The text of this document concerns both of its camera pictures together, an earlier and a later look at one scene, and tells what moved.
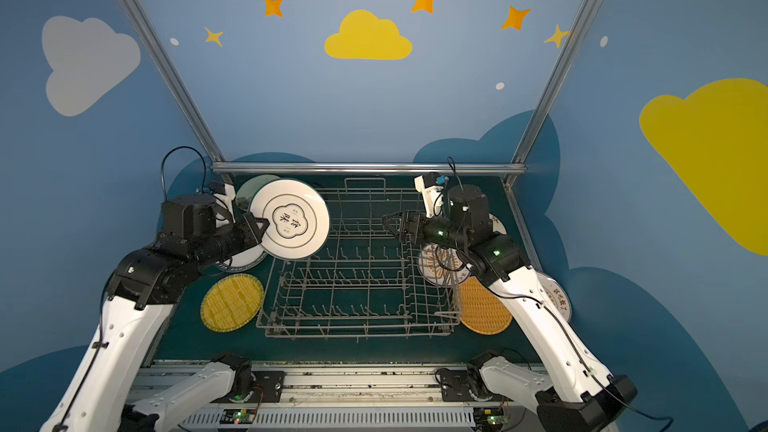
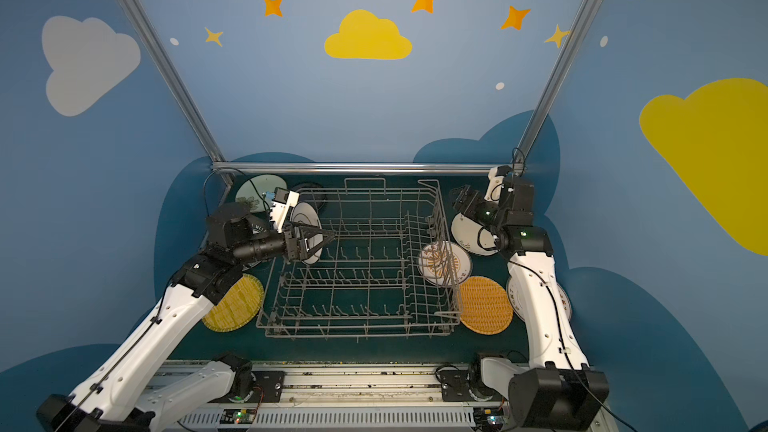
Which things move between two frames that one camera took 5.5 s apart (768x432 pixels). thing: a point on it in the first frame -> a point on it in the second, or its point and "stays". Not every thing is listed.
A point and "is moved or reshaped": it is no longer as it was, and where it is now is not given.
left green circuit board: x=238 y=416 stays
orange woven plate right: x=480 y=309 stays
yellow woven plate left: x=231 y=302 stays
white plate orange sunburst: x=443 y=266 stays
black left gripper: x=250 y=234 -> x=291 y=243
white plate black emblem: x=298 y=215 is moved or reshaped
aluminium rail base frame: x=403 y=396 stays
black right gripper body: x=405 y=226 -> x=473 y=209
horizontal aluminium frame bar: x=373 y=168 stays
